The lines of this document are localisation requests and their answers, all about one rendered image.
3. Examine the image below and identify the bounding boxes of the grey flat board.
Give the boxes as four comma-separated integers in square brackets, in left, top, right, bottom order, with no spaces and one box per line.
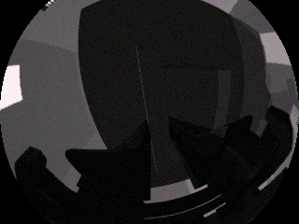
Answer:
[78,0,244,188]

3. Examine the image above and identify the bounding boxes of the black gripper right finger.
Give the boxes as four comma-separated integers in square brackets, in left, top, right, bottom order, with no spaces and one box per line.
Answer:
[168,115,253,189]

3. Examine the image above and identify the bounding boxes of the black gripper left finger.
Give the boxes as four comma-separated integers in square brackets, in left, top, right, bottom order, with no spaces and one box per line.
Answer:
[64,120,150,202]

